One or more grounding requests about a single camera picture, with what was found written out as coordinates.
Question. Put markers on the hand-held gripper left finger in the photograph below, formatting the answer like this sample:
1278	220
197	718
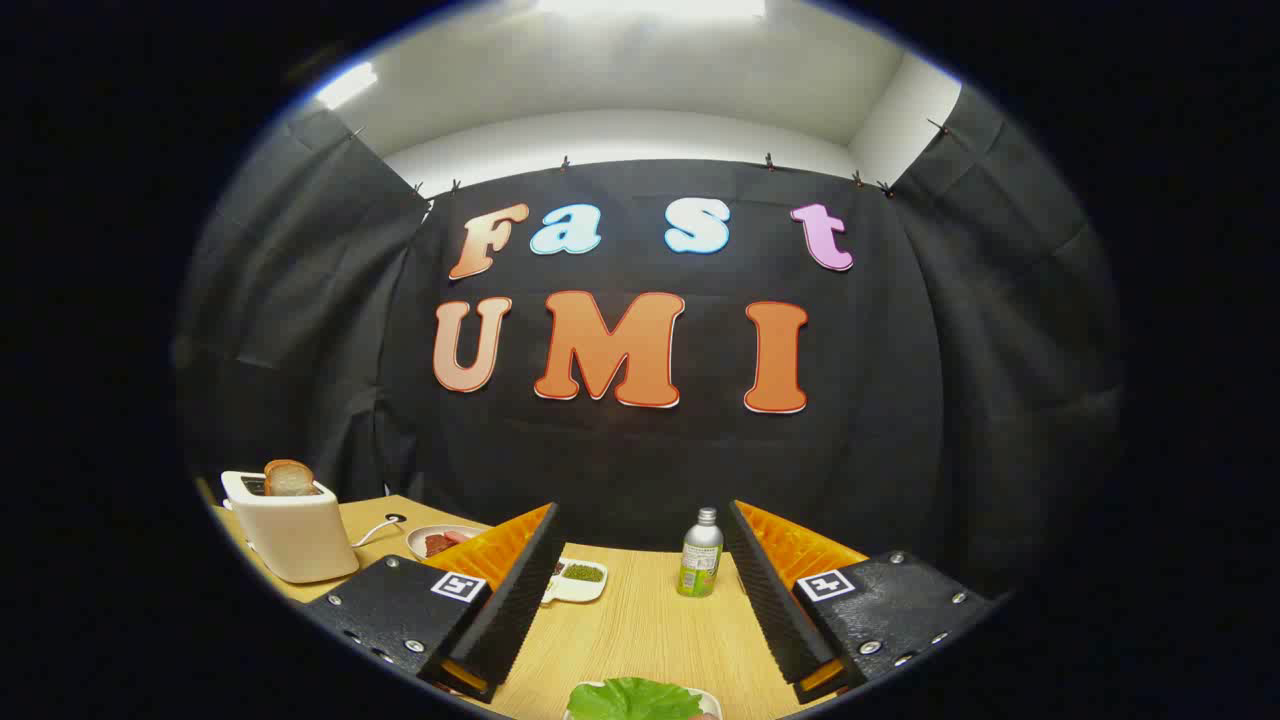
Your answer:
515	610

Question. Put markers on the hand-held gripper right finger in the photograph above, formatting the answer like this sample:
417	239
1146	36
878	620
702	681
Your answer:
775	610

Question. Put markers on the green lettuce leaf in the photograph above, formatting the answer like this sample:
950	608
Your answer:
630	700

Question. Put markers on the toasted round-top bread slice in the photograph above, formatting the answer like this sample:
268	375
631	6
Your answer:
290	480

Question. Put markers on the white divided dish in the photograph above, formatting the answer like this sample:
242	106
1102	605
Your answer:
580	592

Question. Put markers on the pile of green beans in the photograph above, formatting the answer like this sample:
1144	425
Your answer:
583	573

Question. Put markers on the silver bottle with green label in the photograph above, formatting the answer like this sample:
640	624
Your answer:
700	560

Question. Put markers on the brown meat piece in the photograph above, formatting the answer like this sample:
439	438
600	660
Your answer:
438	546

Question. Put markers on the white square plate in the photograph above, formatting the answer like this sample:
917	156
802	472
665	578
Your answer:
711	698

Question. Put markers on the white round plate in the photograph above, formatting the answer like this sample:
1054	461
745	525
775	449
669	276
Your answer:
418	537

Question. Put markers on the white toaster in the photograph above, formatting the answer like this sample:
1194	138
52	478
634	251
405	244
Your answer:
295	540

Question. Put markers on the ceiling light panel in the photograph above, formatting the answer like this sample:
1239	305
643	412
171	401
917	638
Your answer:
345	85

